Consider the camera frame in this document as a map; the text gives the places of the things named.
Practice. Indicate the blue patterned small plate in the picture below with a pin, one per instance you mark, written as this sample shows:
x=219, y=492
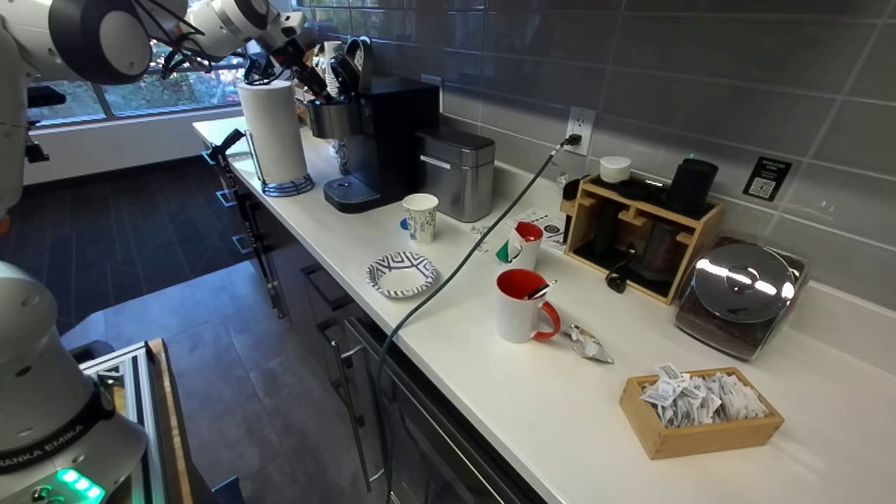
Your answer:
x=402, y=275

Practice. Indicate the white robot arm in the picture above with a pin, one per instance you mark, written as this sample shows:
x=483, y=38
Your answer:
x=59, y=432

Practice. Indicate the black Keurig coffee maker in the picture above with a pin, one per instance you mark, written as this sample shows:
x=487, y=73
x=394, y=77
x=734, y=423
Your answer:
x=377, y=135

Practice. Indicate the small white cup on rack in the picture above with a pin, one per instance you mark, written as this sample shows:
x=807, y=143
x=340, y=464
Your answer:
x=613, y=168

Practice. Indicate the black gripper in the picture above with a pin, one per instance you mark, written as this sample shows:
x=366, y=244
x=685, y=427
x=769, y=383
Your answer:
x=340, y=77

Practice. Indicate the stainless steel canister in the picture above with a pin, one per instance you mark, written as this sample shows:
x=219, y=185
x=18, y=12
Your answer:
x=458, y=168

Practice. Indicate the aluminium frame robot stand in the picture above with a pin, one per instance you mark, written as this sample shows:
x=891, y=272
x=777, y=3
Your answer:
x=143, y=391

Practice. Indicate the white patterned paper cup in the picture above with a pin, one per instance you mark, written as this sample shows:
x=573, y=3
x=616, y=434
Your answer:
x=420, y=216

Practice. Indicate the black wall sign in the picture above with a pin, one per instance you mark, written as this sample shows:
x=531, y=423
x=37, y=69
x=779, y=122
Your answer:
x=766, y=178

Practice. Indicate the black cylindrical jar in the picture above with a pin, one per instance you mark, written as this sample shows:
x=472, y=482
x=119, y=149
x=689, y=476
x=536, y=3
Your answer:
x=689, y=185

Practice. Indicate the wooden box of sachets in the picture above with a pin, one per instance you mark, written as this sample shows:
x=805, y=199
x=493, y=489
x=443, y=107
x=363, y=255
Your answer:
x=681, y=413

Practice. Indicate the wooden organizer rack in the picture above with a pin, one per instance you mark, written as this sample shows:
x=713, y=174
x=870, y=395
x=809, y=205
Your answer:
x=636, y=241

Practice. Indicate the small white red cup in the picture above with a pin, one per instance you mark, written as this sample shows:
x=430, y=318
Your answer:
x=522, y=244

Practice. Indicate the white paper towel roll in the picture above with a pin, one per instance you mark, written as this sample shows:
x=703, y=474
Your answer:
x=275, y=139

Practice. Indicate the white mug red interior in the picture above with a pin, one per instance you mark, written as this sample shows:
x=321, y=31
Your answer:
x=522, y=310

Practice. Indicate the white wall outlet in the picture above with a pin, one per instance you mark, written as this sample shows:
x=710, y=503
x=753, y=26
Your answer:
x=581, y=128

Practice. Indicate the black camera tripod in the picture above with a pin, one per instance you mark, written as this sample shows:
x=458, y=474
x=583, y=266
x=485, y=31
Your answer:
x=41, y=96

